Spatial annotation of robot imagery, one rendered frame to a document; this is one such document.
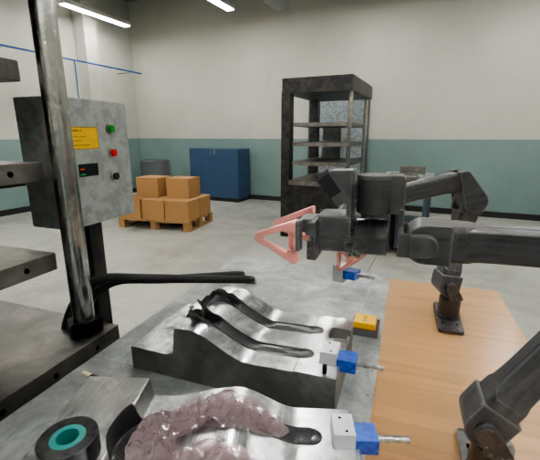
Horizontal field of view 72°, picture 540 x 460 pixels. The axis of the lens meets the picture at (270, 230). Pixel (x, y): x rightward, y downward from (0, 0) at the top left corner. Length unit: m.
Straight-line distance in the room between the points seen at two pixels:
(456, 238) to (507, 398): 0.26
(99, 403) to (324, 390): 0.42
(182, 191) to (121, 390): 5.06
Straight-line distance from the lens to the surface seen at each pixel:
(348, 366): 0.84
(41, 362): 1.19
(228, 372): 0.89
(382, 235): 0.58
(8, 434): 0.96
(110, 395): 0.77
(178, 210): 5.55
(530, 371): 0.69
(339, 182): 0.58
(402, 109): 7.33
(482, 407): 0.70
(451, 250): 0.59
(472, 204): 1.18
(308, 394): 0.84
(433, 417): 0.92
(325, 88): 4.86
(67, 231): 1.15
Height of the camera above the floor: 1.36
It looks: 14 degrees down
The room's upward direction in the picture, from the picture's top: straight up
